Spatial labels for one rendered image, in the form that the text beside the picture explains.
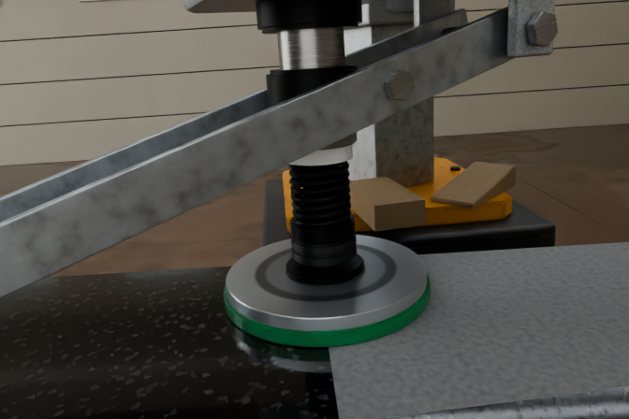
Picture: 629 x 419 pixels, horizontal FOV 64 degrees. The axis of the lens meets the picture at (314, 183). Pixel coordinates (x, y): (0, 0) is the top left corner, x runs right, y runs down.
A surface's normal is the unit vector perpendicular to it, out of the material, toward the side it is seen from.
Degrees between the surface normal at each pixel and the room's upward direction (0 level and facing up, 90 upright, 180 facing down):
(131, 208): 90
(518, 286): 0
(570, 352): 0
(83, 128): 90
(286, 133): 90
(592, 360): 0
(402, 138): 90
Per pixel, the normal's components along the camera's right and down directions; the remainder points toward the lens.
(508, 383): -0.07, -0.97
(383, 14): 0.57, 0.17
